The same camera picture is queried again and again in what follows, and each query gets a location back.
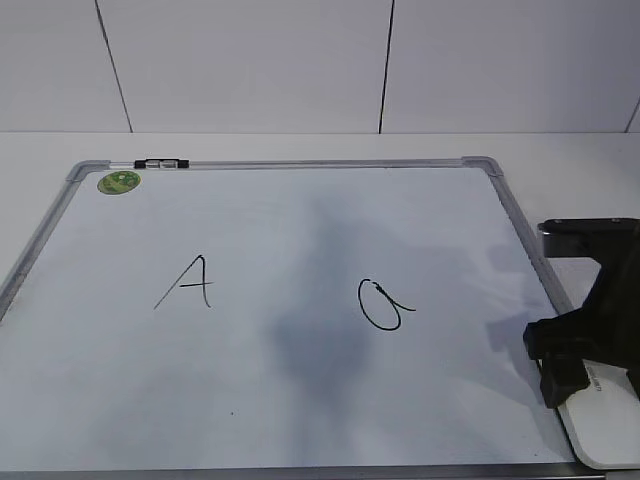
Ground black hanging clip on frame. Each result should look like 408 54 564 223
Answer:
134 158 190 170

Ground round green sticker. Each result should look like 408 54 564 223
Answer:
97 171 141 195

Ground white board with grey frame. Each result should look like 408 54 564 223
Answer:
1 158 572 472

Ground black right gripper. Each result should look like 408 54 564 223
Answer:
523 218 639 409

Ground silver black wrist camera box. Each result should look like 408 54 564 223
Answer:
537 219 604 260

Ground white board eraser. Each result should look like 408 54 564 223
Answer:
557 361 640 470

